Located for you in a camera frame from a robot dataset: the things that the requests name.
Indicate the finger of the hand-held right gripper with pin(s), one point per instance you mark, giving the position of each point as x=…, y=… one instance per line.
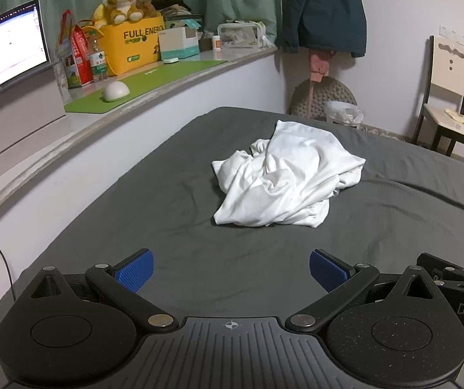
x=446, y=269

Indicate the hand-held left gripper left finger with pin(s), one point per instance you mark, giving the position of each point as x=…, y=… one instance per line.
x=134, y=269

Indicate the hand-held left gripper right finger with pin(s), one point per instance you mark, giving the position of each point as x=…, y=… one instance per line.
x=329, y=269

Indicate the white shirt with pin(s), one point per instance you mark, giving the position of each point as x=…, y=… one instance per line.
x=288, y=178

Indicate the bed with grey sheet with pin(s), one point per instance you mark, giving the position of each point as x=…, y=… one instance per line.
x=134, y=210

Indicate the yellow cloth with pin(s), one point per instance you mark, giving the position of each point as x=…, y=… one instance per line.
x=459, y=116

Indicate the trash bin with white bag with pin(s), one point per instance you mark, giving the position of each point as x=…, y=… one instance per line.
x=343, y=113

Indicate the round grey bumpy cushion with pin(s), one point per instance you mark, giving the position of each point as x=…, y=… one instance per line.
x=333, y=91

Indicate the green desk mat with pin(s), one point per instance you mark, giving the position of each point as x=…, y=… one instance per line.
x=155, y=81

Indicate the black beige chair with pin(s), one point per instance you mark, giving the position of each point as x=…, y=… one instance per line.
x=446, y=73

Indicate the small white flat object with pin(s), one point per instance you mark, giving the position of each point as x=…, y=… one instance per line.
x=171, y=61

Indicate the plastic water bottle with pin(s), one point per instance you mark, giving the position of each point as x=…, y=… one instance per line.
x=97, y=60

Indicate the yellow cardboard box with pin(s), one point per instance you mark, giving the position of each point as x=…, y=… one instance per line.
x=130, y=48

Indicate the red paper bag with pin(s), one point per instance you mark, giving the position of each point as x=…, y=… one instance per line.
x=78, y=48

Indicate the white teal cardboard box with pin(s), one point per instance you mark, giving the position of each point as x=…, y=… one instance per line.
x=177, y=42

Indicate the clear plastic container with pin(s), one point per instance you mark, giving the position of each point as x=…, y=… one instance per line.
x=242, y=34

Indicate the teal flat box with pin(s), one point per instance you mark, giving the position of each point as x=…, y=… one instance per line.
x=183, y=22

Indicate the computer monitor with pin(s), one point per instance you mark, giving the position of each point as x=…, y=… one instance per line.
x=9, y=48

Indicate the yellow plush toy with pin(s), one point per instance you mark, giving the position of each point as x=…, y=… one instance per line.
x=99, y=16

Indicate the dark teal jacket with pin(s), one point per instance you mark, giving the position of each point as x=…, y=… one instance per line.
x=321, y=8

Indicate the brown plush toy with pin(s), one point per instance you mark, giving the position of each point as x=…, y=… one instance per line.
x=146, y=8

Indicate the brown white plush monkey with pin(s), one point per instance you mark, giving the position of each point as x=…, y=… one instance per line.
x=122, y=6

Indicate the black hat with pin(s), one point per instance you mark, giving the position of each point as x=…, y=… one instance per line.
x=169, y=2

